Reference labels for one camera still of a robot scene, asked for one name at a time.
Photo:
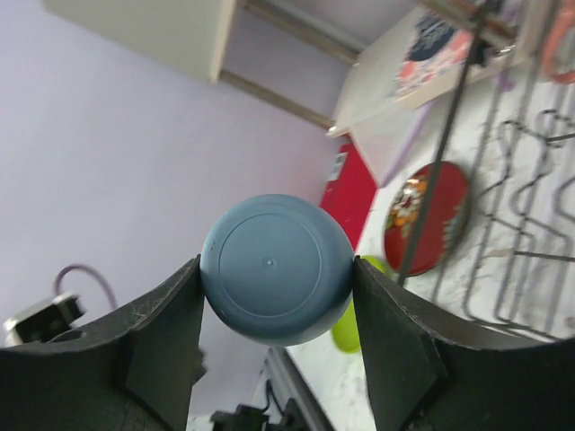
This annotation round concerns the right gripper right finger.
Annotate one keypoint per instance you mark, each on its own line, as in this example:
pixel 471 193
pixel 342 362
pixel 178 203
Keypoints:
pixel 428 369

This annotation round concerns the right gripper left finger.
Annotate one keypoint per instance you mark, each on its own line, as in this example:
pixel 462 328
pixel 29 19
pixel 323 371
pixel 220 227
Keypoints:
pixel 132 369

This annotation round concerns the green plate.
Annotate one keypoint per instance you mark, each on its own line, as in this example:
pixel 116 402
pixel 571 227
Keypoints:
pixel 345 332

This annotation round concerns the red floral plate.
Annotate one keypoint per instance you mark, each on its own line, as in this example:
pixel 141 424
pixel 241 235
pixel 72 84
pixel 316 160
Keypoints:
pixel 444 222

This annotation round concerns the blue cup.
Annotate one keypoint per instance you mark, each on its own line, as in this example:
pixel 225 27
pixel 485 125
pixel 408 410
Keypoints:
pixel 277 270

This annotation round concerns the black wire dish rack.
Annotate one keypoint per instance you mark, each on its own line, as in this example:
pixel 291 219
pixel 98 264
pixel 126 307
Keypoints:
pixel 512 133

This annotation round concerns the pink mug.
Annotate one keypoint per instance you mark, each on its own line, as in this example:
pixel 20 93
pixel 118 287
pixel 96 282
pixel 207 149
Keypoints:
pixel 561 14

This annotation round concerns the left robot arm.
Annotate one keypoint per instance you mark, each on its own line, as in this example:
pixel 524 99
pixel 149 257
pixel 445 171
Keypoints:
pixel 272 417

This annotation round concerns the red folder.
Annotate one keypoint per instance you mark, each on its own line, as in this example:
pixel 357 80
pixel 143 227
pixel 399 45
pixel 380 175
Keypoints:
pixel 349 192

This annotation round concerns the clear plastic bag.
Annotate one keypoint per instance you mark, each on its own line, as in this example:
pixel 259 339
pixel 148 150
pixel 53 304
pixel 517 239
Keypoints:
pixel 385 138

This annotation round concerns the book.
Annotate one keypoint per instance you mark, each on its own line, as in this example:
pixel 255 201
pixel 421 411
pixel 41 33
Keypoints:
pixel 433 61

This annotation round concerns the white two-tier shelf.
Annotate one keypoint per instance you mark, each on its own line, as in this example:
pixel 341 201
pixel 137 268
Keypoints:
pixel 164 71

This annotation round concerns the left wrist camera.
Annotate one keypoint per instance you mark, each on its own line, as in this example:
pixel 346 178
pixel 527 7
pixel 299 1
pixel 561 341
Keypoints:
pixel 43 321

